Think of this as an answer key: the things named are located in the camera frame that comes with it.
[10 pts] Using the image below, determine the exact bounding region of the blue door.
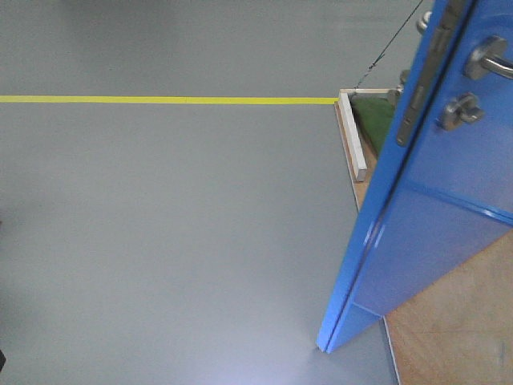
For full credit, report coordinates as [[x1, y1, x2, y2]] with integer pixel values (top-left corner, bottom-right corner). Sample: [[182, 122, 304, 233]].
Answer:
[[317, 1, 512, 353]]

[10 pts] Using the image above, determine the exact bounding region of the yellow floor tape line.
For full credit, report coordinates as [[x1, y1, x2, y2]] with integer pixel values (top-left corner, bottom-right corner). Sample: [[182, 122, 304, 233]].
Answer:
[[1, 95, 338, 105]]

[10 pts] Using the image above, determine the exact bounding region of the silver thumb-turn lock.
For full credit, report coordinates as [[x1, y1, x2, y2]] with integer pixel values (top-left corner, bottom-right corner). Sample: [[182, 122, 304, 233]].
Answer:
[[439, 92, 485, 131]]

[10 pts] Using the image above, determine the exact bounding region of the white wooden door frame stand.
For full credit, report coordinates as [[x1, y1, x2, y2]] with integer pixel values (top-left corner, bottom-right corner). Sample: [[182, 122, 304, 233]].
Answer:
[[335, 89, 394, 183]]

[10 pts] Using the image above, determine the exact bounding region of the metal door latch plate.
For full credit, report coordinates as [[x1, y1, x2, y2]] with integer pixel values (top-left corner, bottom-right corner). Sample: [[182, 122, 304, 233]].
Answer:
[[394, 1, 472, 147]]

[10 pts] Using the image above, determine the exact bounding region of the silver door lever handle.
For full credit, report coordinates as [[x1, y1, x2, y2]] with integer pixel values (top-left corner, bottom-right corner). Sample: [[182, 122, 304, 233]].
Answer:
[[463, 35, 512, 80]]

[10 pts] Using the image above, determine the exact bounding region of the silver far-side door handle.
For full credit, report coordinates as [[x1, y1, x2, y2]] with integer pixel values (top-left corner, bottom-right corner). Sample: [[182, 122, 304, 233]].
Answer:
[[416, 10, 432, 35]]

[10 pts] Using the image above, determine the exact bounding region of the plywood base platform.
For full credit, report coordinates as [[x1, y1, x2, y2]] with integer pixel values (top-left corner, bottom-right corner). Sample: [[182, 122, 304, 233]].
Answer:
[[349, 89, 512, 384]]

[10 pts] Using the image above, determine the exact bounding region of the left green sandbag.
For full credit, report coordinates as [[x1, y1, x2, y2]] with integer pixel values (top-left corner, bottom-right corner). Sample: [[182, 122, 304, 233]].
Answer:
[[350, 97, 395, 158]]

